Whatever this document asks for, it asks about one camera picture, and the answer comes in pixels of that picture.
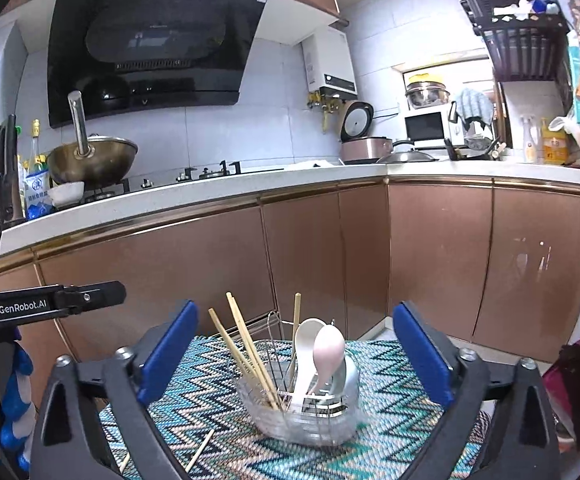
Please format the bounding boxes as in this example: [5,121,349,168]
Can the blue salt bag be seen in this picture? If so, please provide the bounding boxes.
[24,170,54,220]

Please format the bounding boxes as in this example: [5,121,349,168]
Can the glass pot lid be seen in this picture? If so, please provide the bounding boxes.
[377,140,436,165]

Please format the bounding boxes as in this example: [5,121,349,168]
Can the copper rice cooker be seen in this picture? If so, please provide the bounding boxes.
[338,101,393,165]

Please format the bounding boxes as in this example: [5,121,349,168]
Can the pink ceramic spoon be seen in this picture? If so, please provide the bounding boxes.
[311,325,345,394]

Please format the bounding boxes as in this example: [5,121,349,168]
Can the blue hanging towel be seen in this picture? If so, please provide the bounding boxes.
[456,89,494,130]

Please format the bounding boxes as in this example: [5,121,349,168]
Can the clear utensil holder jar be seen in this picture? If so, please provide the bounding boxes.
[236,356,364,446]

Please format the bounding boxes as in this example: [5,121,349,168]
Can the light blue spoon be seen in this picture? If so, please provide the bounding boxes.
[337,356,360,405]

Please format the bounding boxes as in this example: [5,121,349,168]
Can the black wall dish rack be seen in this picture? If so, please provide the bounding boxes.
[459,0,569,82]

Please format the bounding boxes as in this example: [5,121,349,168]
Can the white water heater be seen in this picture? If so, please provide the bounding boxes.
[301,26,357,101]

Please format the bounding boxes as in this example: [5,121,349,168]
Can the white small bowl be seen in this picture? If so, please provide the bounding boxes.
[48,181,85,209]

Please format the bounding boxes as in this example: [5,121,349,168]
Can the black range hood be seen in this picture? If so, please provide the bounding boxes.
[47,0,267,128]

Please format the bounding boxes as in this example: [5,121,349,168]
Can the blue gloved hand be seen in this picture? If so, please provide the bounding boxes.
[0,328,36,479]

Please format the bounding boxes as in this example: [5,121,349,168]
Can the white microwave oven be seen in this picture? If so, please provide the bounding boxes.
[405,112,445,148]

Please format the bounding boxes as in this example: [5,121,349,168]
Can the steel pot on microwave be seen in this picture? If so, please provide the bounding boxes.
[405,73,450,110]

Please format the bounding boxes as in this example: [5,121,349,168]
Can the white ceramic spoon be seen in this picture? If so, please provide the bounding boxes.
[289,318,326,413]

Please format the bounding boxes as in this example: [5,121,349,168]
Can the copper lower cabinets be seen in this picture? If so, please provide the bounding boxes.
[0,173,580,411]

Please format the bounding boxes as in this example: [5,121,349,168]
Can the copper electric kettle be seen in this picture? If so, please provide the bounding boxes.
[0,114,25,228]

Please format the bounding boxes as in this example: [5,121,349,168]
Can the wooden chopstick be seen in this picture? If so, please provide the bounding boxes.
[209,309,278,410]
[226,292,282,411]
[185,428,215,474]
[289,292,302,386]
[119,452,130,474]

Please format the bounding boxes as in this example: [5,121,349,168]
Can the black gas stove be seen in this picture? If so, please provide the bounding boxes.
[68,160,291,206]

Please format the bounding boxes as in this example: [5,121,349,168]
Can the brass wok with handle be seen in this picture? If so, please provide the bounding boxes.
[47,90,138,188]

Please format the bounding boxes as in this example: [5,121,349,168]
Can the yellow oil bottle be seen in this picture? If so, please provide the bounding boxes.
[542,117,569,166]

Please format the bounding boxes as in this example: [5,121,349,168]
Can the zigzag patterned table mat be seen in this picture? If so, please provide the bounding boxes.
[149,336,443,479]

